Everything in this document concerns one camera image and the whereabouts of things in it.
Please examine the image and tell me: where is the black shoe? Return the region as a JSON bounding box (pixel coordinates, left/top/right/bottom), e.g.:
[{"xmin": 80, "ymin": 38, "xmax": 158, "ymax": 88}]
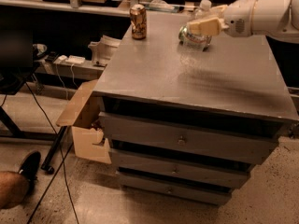
[{"xmin": 18, "ymin": 151, "xmax": 41, "ymax": 193}]

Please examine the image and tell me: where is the white plastic part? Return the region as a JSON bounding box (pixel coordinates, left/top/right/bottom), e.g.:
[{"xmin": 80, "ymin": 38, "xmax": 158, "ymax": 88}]
[{"xmin": 88, "ymin": 35, "xmax": 121, "ymax": 66}]

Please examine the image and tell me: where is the grey drawer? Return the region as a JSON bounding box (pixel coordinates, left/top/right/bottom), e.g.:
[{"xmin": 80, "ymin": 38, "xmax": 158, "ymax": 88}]
[
  {"xmin": 117, "ymin": 172, "xmax": 231, "ymax": 205},
  {"xmin": 109, "ymin": 148, "xmax": 249, "ymax": 189},
  {"xmin": 99, "ymin": 112, "xmax": 278, "ymax": 164}
]

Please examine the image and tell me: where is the black floor cable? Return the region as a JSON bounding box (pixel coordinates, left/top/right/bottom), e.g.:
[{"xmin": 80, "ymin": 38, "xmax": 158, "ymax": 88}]
[{"xmin": 0, "ymin": 81, "xmax": 79, "ymax": 224}]

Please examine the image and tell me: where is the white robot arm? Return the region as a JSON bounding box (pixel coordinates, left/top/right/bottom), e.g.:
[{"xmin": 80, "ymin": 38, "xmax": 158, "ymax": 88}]
[{"xmin": 187, "ymin": 0, "xmax": 299, "ymax": 44}]

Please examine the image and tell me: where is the clear plastic water bottle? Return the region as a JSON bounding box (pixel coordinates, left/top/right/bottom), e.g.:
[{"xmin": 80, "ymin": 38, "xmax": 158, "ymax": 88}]
[{"xmin": 182, "ymin": 0, "xmax": 212, "ymax": 51}]

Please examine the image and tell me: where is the grey drawer cabinet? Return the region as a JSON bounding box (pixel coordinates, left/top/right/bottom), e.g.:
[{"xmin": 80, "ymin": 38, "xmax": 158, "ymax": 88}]
[{"xmin": 93, "ymin": 12, "xmax": 298, "ymax": 195}]

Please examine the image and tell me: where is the white power strip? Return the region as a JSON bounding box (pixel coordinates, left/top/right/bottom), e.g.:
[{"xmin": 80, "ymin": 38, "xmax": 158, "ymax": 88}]
[{"xmin": 55, "ymin": 55, "xmax": 85, "ymax": 64}]

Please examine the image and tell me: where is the top grey drawer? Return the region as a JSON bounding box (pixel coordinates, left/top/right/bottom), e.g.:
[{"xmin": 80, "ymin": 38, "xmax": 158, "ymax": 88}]
[{"xmin": 99, "ymin": 112, "xmax": 278, "ymax": 164}]

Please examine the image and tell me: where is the open cardboard box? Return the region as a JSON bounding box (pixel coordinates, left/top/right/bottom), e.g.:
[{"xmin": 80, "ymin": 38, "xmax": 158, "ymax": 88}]
[{"xmin": 56, "ymin": 80, "xmax": 111, "ymax": 164}]

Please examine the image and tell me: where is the middle grey drawer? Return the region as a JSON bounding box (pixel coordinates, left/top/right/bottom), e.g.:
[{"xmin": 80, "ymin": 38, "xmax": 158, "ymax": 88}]
[{"xmin": 109, "ymin": 148, "xmax": 249, "ymax": 189}]

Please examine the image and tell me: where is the orange drink can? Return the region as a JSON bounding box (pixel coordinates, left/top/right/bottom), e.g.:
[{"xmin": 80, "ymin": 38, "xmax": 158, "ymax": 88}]
[{"xmin": 130, "ymin": 4, "xmax": 147, "ymax": 39}]

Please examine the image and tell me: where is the black desk stand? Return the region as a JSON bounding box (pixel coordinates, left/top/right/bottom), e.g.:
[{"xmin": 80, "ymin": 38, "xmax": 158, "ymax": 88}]
[{"xmin": 0, "ymin": 29, "xmax": 66, "ymax": 175}]

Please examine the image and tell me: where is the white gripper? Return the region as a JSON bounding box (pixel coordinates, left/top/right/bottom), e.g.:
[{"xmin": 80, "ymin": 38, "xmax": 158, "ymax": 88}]
[{"xmin": 187, "ymin": 0, "xmax": 256, "ymax": 37}]

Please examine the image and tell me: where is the bottom grey drawer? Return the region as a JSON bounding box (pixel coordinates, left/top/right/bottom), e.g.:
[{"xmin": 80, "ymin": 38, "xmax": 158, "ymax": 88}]
[{"xmin": 117, "ymin": 172, "xmax": 231, "ymax": 205}]

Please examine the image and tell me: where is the bare human leg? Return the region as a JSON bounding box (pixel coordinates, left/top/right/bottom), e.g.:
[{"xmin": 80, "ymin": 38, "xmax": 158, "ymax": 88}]
[{"xmin": 0, "ymin": 171, "xmax": 30, "ymax": 209}]

